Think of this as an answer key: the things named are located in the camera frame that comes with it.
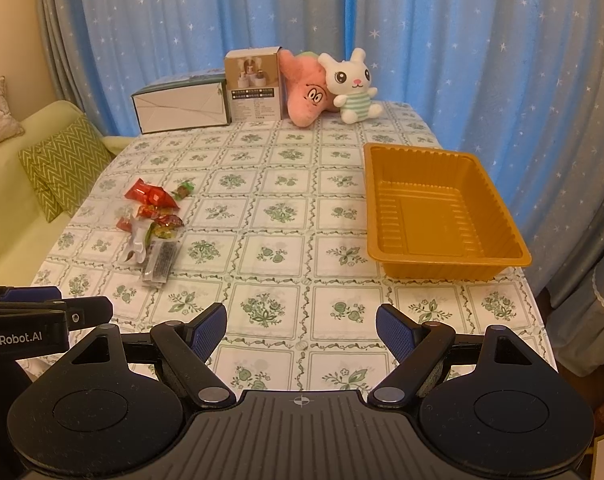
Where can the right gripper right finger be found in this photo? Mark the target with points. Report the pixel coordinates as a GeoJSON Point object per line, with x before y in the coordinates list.
{"type": "Point", "coordinates": [419, 350]}

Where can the yellow candy packet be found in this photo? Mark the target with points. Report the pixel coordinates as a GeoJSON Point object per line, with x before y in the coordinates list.
{"type": "Point", "coordinates": [163, 232]}

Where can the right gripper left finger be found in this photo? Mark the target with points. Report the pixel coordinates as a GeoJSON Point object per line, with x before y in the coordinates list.
{"type": "Point", "coordinates": [184, 349]}

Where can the white bunny plush toy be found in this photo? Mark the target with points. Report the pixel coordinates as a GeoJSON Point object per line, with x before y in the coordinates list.
{"type": "Point", "coordinates": [350, 83]}

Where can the orange plastic tray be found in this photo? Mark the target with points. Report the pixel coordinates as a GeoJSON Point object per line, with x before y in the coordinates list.
{"type": "Point", "coordinates": [436, 215]}

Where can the white green snack bag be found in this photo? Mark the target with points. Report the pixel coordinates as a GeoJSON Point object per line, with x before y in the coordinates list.
{"type": "Point", "coordinates": [139, 241]}

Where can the red square snack packet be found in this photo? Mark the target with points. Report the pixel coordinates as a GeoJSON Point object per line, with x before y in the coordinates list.
{"type": "Point", "coordinates": [158, 197]}

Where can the green floral tablecloth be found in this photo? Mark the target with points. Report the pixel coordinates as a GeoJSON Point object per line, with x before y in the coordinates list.
{"type": "Point", "coordinates": [276, 231]}

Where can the light green sofa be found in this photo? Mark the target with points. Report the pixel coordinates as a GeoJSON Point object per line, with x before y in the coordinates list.
{"type": "Point", "coordinates": [26, 237]}

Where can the pink plush toy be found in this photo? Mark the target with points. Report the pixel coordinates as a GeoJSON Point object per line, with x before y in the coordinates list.
{"type": "Point", "coordinates": [305, 86]}

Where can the green zigzag cushion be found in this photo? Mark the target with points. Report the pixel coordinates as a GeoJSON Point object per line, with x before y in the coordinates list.
{"type": "Point", "coordinates": [63, 168]}

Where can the clear dark snack packet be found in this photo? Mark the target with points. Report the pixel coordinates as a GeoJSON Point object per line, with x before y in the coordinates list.
{"type": "Point", "coordinates": [159, 261]}

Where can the green brown candy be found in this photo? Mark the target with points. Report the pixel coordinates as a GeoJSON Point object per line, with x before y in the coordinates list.
{"type": "Point", "coordinates": [184, 190]}

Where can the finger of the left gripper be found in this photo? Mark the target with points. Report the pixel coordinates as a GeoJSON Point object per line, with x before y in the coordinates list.
{"type": "Point", "coordinates": [87, 312]}
{"type": "Point", "coordinates": [29, 294]}

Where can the small red candy wrapper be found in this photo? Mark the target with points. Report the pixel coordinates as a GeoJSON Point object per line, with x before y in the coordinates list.
{"type": "Point", "coordinates": [124, 224]}

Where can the long white cardboard box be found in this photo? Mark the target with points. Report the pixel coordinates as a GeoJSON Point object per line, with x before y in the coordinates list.
{"type": "Point", "coordinates": [180, 102]}

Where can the grey lace-trimmed cover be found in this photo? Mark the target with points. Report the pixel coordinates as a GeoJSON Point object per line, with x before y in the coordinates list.
{"type": "Point", "coordinates": [576, 328]}

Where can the large red snack packet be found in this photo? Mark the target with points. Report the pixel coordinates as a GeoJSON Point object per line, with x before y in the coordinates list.
{"type": "Point", "coordinates": [143, 193]}

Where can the tall beige product box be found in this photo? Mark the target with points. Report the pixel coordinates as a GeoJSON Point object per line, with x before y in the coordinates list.
{"type": "Point", "coordinates": [253, 84]}

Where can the small red candy packet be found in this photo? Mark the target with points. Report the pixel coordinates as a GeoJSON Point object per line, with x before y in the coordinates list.
{"type": "Point", "coordinates": [169, 221]}

